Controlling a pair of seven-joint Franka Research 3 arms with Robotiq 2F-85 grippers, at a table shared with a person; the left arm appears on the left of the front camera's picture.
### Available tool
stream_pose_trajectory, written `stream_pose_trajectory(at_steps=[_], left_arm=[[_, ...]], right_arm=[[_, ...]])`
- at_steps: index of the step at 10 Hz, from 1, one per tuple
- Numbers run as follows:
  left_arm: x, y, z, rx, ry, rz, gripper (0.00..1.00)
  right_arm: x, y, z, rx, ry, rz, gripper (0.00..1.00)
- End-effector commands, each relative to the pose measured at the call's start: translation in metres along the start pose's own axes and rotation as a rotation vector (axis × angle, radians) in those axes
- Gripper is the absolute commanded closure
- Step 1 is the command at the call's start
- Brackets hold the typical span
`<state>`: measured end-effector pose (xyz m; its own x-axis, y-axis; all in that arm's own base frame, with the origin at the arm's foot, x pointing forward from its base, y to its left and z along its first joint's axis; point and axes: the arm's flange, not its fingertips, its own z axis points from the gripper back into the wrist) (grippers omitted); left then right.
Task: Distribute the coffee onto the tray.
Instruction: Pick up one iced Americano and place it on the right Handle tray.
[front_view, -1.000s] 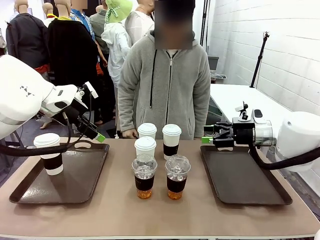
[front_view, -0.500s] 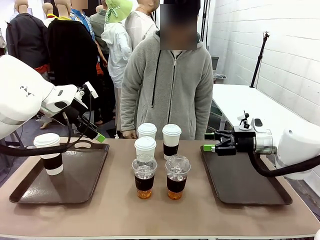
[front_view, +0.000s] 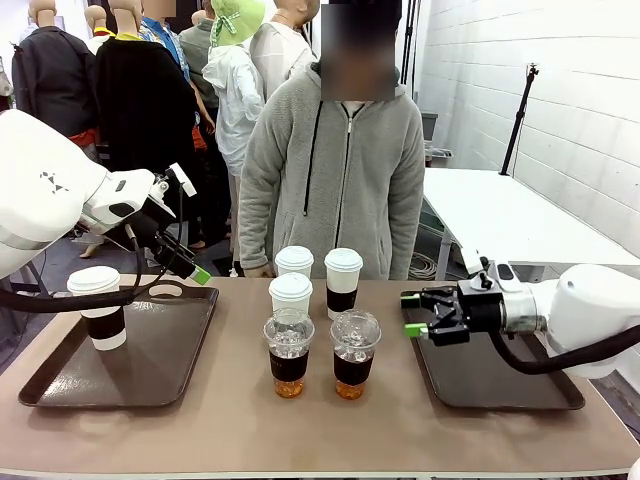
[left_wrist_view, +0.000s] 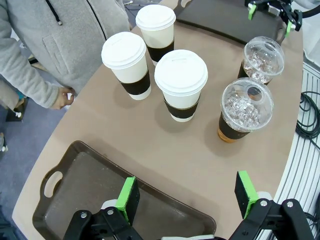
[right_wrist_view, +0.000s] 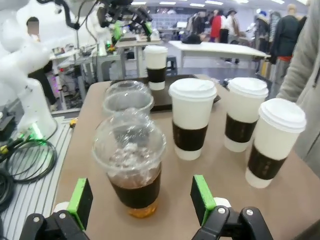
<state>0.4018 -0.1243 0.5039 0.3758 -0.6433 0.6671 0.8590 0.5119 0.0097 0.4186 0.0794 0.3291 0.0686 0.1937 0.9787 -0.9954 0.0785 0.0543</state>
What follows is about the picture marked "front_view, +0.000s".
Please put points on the person's right forearm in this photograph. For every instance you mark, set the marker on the person's right forearm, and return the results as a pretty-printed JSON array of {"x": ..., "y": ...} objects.
[{"x": 255, "y": 235}]

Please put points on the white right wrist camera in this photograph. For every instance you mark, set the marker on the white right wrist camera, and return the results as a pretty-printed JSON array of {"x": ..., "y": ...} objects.
[{"x": 472, "y": 261}]

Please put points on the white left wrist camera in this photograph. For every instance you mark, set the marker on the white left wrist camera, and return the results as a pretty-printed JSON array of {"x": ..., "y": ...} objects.
[{"x": 182, "y": 180}]

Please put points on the clear iced coffee cup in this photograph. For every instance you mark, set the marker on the clear iced coffee cup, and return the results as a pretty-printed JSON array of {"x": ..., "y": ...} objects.
[
  {"x": 354, "y": 370},
  {"x": 289, "y": 367}
]

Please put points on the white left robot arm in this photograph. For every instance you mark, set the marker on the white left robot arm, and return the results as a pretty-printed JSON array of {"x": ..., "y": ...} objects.
[{"x": 40, "y": 190}]

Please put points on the mannequin in dark jacket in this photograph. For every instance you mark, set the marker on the mannequin in dark jacket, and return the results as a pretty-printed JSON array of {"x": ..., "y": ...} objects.
[{"x": 55, "y": 80}]

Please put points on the black light stand poles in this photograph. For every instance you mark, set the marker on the black light stand poles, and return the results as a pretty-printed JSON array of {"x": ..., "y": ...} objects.
[{"x": 410, "y": 45}]

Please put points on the grey plastic bin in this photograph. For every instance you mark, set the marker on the grey plastic bin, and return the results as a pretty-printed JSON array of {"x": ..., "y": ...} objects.
[{"x": 429, "y": 125}]

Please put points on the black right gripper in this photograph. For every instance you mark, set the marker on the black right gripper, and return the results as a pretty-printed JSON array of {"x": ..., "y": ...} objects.
[{"x": 475, "y": 312}]

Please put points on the white paper cup black sleeve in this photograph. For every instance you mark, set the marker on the white paper cup black sleeve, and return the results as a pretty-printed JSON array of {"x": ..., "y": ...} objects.
[
  {"x": 294, "y": 261},
  {"x": 290, "y": 297},
  {"x": 343, "y": 280},
  {"x": 105, "y": 325}
]

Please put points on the mannequin in black robe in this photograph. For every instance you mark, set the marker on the mannequin in black robe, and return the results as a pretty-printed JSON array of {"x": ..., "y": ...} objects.
[{"x": 145, "y": 115}]

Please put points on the person's left forearm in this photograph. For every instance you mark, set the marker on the person's left forearm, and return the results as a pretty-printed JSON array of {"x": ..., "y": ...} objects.
[{"x": 407, "y": 240}]

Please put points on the person's right hand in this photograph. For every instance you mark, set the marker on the person's right hand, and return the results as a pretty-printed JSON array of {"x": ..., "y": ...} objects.
[{"x": 257, "y": 272}]

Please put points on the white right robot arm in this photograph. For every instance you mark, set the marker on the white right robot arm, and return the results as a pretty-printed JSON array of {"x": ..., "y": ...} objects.
[{"x": 590, "y": 305}]

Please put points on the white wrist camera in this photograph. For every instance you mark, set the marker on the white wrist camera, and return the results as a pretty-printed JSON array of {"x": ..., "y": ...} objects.
[
  {"x": 472, "y": 261},
  {"x": 182, "y": 180}
]

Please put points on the brown plastic serving tray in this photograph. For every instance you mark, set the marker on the brown plastic serving tray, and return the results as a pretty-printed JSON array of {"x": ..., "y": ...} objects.
[
  {"x": 480, "y": 380},
  {"x": 150, "y": 360}
]

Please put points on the person in grey hoodie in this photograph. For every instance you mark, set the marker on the person in grey hoodie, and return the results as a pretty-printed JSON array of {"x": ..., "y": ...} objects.
[{"x": 350, "y": 190}]

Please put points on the black tripod stand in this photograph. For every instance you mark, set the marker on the black tripod stand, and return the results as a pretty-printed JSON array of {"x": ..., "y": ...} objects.
[{"x": 517, "y": 120}]

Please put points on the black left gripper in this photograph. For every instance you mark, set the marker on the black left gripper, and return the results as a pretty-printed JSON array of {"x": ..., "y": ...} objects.
[{"x": 145, "y": 230}]

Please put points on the person in blue floral shirt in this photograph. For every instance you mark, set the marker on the person in blue floral shirt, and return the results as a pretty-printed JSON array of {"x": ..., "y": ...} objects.
[{"x": 170, "y": 45}]

